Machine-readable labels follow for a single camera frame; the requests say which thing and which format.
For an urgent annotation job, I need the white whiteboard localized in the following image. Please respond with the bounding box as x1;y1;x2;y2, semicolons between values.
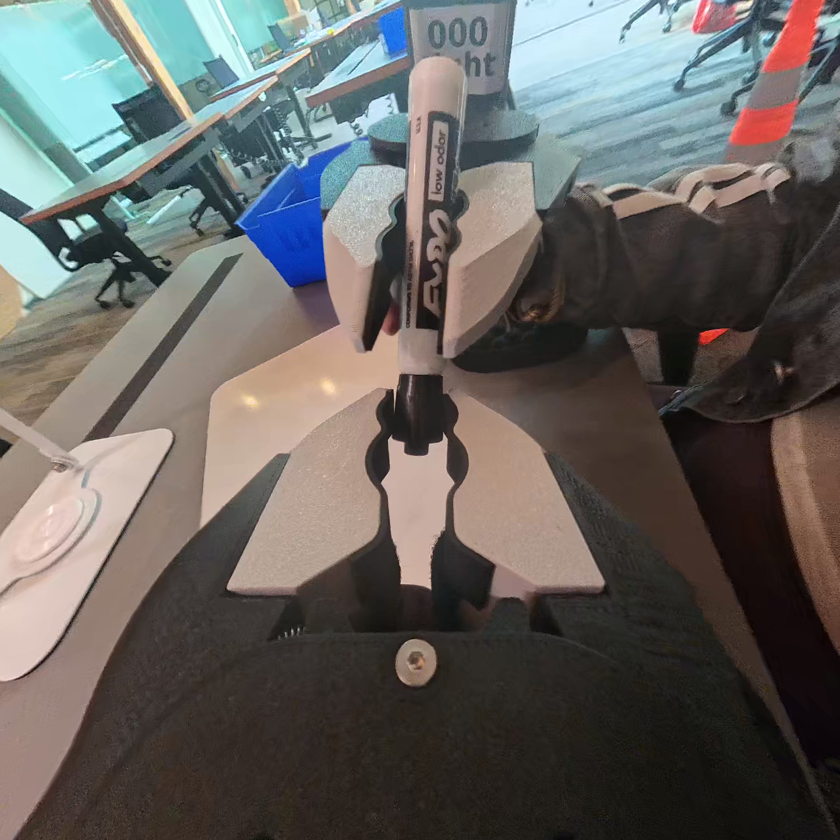
200;326;526;585

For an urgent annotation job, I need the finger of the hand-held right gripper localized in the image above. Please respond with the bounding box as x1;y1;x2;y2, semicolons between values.
322;164;408;353
440;162;546;359

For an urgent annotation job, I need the black office chair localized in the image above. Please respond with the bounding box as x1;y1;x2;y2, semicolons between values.
0;188;172;309

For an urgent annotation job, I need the black knobbly rounded object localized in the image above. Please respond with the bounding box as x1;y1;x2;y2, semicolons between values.
453;315;589;374

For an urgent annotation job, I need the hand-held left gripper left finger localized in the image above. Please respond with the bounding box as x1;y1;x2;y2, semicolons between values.
227;390;405;626

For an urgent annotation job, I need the black whiteboard marker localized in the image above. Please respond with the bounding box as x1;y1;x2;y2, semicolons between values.
394;57;469;382

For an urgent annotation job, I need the person's right hand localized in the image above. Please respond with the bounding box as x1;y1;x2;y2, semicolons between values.
493;210;572;345

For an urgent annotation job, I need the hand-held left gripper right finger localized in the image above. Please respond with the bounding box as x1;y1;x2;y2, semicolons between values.
428;390;606;622

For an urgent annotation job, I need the person's right forearm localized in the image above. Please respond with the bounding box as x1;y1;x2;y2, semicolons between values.
545;138;840;336

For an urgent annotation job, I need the blue plastic bin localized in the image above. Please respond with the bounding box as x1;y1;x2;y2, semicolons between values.
237;142;353;287

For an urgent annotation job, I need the black marker cap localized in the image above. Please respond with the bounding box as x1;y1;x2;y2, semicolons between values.
390;374;447;456

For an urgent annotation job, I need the white table sign stand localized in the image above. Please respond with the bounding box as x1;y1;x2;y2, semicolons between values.
0;407;174;683

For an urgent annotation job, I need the wooden office desk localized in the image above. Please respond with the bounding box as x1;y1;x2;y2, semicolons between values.
20;77;283;263
305;40;414;132

